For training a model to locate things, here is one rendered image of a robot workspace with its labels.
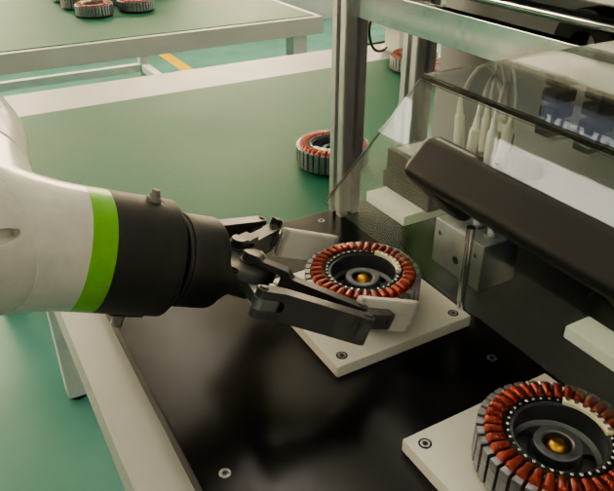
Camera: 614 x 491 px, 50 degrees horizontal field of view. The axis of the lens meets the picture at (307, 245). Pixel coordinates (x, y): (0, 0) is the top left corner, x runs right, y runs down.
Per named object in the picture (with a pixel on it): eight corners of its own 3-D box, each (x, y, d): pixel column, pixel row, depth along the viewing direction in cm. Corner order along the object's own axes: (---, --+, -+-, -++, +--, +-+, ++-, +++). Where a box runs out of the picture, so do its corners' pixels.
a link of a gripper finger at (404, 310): (358, 294, 55) (363, 298, 55) (416, 299, 59) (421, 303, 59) (344, 324, 56) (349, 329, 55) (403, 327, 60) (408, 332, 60)
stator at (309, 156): (309, 146, 108) (309, 124, 106) (375, 154, 105) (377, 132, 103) (286, 172, 99) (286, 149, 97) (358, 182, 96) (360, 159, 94)
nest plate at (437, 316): (336, 378, 57) (337, 367, 56) (260, 292, 68) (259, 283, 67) (469, 325, 63) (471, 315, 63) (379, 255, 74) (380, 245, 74)
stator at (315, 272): (343, 348, 58) (345, 314, 57) (285, 286, 67) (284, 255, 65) (441, 311, 63) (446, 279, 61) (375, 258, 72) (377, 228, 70)
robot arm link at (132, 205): (133, 207, 43) (96, 160, 50) (89, 357, 47) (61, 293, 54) (213, 219, 47) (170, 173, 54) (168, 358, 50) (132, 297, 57)
